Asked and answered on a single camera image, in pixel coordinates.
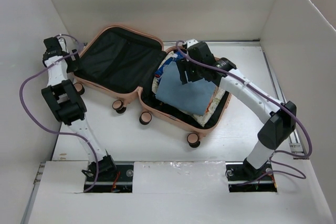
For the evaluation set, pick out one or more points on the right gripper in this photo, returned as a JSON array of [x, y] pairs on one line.
[[183, 65]]

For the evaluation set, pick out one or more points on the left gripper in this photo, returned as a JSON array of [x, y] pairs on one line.
[[75, 64]]

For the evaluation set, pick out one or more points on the blue white red shorts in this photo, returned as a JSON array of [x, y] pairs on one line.
[[171, 57]]

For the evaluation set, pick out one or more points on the light blue denim garment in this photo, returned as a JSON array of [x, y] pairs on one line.
[[192, 97]]

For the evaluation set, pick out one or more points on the pink suitcase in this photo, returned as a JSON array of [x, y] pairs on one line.
[[121, 62]]

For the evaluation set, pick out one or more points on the orange white patterned garment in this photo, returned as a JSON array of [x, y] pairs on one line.
[[208, 107]]

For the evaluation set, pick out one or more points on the cream green printed jacket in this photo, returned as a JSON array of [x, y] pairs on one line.
[[200, 119]]

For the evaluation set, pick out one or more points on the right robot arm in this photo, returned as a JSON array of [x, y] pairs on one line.
[[276, 116]]

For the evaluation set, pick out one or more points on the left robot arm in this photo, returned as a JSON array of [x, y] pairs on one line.
[[67, 106]]

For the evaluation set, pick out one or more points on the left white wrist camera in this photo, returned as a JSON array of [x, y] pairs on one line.
[[63, 44]]

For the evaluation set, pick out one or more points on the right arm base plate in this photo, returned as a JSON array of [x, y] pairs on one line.
[[239, 181]]

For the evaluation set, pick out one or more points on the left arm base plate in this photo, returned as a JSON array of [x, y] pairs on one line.
[[122, 182]]

